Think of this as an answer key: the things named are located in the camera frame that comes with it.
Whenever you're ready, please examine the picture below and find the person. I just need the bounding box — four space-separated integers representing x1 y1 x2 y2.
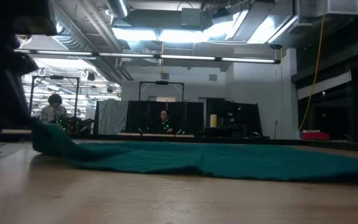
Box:
155 109 176 135
40 93 70 126

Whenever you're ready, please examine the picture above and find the black cabinet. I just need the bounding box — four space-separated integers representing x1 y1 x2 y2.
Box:
203 97 263 138

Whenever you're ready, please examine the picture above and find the grey ceiling junction box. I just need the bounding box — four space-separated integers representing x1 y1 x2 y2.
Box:
180 7 203 27

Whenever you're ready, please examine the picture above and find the black gantry frame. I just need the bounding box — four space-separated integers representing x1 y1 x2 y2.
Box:
29 75 81 118
139 80 185 103

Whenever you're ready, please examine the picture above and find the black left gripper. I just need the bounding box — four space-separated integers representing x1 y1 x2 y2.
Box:
0 0 58 133

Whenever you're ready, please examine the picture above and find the round metal air duct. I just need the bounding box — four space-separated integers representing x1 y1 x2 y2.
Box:
105 0 131 19

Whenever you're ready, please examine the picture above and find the distant wooden table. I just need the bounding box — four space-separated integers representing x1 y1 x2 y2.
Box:
0 128 33 135
117 132 196 138

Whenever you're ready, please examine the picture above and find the dark green microfiber towel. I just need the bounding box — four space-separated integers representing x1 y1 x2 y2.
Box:
30 119 358 185

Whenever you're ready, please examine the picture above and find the ribbed metal air duct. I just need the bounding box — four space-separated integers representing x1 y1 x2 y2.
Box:
50 17 91 53

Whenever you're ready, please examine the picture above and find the yellow hanging cable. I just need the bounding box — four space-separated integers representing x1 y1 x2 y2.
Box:
298 7 328 132

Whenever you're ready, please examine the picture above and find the white ceiling vent box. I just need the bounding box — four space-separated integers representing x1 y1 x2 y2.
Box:
316 0 358 17

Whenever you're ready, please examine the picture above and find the black aluminium table frame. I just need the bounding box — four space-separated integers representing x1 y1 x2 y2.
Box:
0 132 358 154

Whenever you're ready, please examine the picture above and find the long ceiling light strip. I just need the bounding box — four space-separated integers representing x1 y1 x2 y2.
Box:
13 49 282 65

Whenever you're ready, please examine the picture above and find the black partition screen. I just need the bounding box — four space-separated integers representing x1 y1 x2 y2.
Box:
126 100 205 135

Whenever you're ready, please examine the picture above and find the red box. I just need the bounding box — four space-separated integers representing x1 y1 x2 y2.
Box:
301 131 331 141

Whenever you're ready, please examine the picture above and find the grey hanging cloth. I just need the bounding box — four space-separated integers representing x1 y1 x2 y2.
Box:
94 99 130 136

